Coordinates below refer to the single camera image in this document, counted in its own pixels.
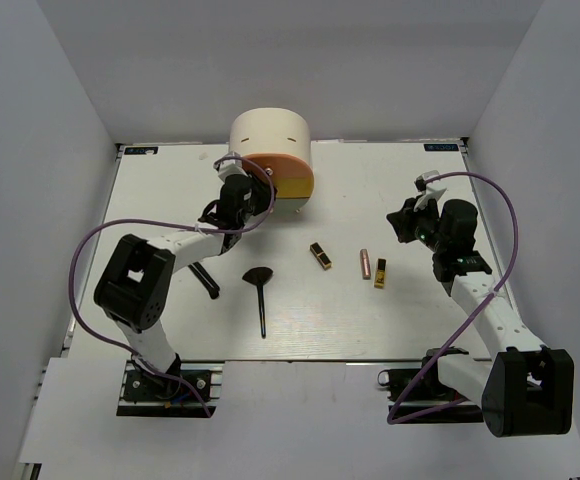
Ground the blue label sticker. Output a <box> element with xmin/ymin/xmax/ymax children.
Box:
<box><xmin>423</xmin><ymin>143</ymin><xmax>459</xmax><ymax>152</ymax></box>
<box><xmin>124</xmin><ymin>146</ymin><xmax>159</xmax><ymax>155</ymax></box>

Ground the black fan makeup brush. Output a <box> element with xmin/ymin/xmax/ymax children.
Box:
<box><xmin>242</xmin><ymin>266</ymin><xmax>273</xmax><ymax>339</ymax></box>

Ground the yellow drawer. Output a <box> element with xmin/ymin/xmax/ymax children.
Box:
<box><xmin>273</xmin><ymin>176</ymin><xmax>314</xmax><ymax>199</ymax></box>

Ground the black gold nail polish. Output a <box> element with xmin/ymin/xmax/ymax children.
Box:
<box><xmin>374</xmin><ymin>258</ymin><xmax>387</xmax><ymax>289</ymax></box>

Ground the blue label sticker right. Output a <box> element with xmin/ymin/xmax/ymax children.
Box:
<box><xmin>423</xmin><ymin>143</ymin><xmax>459</xmax><ymax>152</ymax></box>

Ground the black gold lipstick case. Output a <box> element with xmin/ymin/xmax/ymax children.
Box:
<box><xmin>310</xmin><ymin>242</ymin><xmax>332</xmax><ymax>270</ymax></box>

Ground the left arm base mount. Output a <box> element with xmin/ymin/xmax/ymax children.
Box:
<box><xmin>116</xmin><ymin>361</ymin><xmax>223</xmax><ymax>418</ymax></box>

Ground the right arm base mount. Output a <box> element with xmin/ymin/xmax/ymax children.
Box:
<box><xmin>377</xmin><ymin>348</ymin><xmax>483</xmax><ymax>424</ymax></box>

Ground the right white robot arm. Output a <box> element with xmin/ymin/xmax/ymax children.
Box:
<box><xmin>386</xmin><ymin>198</ymin><xmax>574</xmax><ymax>437</ymax></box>

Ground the blue label sticker left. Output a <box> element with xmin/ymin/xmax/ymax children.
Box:
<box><xmin>124</xmin><ymin>146</ymin><xmax>159</xmax><ymax>155</ymax></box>

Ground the cream round drawer organizer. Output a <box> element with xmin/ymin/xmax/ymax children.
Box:
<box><xmin>229</xmin><ymin>107</ymin><xmax>313</xmax><ymax>182</ymax></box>

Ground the rose gold lipstick tube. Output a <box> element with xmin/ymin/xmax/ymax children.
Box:
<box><xmin>360</xmin><ymin>249</ymin><xmax>372</xmax><ymax>280</ymax></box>

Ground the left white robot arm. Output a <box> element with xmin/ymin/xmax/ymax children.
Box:
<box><xmin>94</xmin><ymin>170</ymin><xmax>276</xmax><ymax>399</ymax></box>

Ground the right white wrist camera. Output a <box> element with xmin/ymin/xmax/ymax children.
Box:
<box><xmin>414</xmin><ymin>170</ymin><xmax>447</xmax><ymax>212</ymax></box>

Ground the orange top drawer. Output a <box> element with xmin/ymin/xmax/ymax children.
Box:
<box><xmin>245</xmin><ymin>153</ymin><xmax>313</xmax><ymax>180</ymax></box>

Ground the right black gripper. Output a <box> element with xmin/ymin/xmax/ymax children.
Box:
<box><xmin>387</xmin><ymin>195</ymin><xmax>448</xmax><ymax>253</ymax></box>

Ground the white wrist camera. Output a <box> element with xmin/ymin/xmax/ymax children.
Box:
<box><xmin>414</xmin><ymin>170</ymin><xmax>447</xmax><ymax>212</ymax></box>
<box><xmin>213</xmin><ymin>155</ymin><xmax>247</xmax><ymax>183</ymax></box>

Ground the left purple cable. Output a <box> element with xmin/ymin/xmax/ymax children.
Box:
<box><xmin>68</xmin><ymin>153</ymin><xmax>277</xmax><ymax>417</ymax></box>

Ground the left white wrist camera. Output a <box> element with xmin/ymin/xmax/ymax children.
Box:
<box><xmin>213</xmin><ymin>155</ymin><xmax>247</xmax><ymax>183</ymax></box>

